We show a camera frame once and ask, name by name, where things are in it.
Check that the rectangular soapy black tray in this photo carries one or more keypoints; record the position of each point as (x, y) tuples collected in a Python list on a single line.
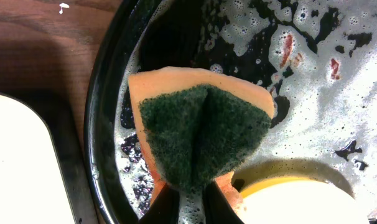
[(42, 175)]

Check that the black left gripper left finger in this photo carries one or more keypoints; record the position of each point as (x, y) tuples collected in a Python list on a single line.
[(165, 209)]

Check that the round black tray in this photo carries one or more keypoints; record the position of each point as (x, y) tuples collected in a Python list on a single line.
[(317, 58)]

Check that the orange green scrub sponge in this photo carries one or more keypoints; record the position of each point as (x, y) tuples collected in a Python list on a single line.
[(196, 126)]

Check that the yellow plate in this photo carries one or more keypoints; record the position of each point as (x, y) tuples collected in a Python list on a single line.
[(292, 200)]

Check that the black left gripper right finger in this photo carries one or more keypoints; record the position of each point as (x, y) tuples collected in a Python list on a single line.
[(216, 207)]

